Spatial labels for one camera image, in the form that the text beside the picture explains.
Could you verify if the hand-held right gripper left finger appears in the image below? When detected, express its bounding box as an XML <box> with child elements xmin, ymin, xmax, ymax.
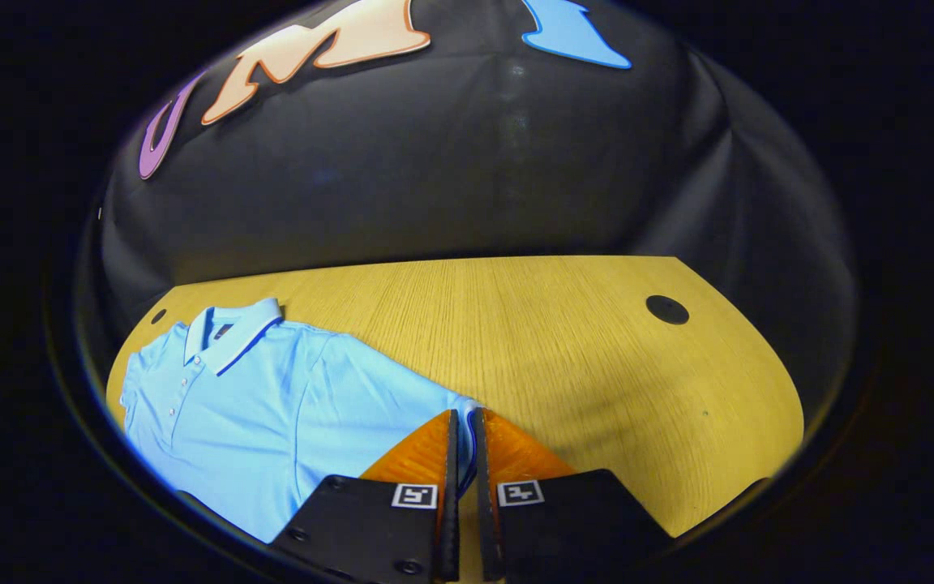
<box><xmin>271</xmin><ymin>408</ymin><xmax>461</xmax><ymax>584</ymax></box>

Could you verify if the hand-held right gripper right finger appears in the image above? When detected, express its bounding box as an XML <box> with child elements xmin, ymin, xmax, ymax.
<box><xmin>469</xmin><ymin>406</ymin><xmax>675</xmax><ymax>583</ymax></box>

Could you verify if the light blue T-shirt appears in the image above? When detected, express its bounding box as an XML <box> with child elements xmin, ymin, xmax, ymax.
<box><xmin>118</xmin><ymin>297</ymin><xmax>484</xmax><ymax>544</ymax></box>

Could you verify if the black backdrop cloth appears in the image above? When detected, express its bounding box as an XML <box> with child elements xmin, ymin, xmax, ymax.
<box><xmin>78</xmin><ymin>0</ymin><xmax>861</xmax><ymax>423</ymax></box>

